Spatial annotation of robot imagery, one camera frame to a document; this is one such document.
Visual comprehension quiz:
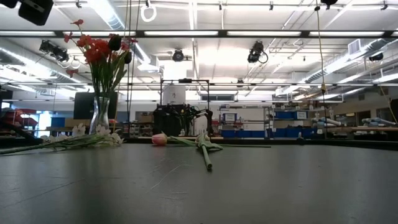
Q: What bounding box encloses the red flower bunch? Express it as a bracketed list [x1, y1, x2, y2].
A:
[63, 18, 139, 106]

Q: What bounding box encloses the silver ceiling air duct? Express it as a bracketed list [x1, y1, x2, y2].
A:
[306, 39, 398, 85]

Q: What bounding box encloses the yellow hanging cable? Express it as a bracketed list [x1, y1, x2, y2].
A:
[314, 0, 329, 131]

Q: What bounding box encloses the white flower bunch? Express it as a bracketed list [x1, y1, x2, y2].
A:
[0, 123, 124, 156]

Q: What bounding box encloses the black ceiling camera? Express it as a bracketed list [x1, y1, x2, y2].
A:
[247, 40, 269, 65]

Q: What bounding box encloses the shelf rack with blue bins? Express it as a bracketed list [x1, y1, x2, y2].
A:
[219, 104, 315, 139]

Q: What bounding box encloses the white cylinder tank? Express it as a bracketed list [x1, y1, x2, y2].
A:
[162, 85, 187, 106]

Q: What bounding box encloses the black ceiling spotlight pair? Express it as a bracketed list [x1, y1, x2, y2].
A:
[39, 39, 71, 63]

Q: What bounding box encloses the black hanging cable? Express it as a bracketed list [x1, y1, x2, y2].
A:
[124, 0, 141, 138]

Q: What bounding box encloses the white hanging ring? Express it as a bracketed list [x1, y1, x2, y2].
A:
[139, 4, 157, 23]

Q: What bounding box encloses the wooden workbench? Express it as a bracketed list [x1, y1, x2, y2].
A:
[341, 126, 398, 133]

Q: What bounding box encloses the red cart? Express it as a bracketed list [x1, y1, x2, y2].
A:
[0, 108, 37, 129]

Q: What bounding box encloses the brown cardboard box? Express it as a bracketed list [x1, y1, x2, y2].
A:
[64, 118, 91, 128]

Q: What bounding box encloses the black overhead frame beam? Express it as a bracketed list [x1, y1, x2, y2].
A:
[0, 29, 398, 39]

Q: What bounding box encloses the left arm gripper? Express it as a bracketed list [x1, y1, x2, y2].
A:
[17, 0, 54, 26]

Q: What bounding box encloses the clear glass vase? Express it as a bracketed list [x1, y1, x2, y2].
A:
[89, 96, 111, 135]

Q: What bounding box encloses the black framed robot cell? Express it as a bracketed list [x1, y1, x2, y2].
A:
[152, 78, 215, 138]

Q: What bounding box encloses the black monitor screen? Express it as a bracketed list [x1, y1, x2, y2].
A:
[73, 91, 118, 120]

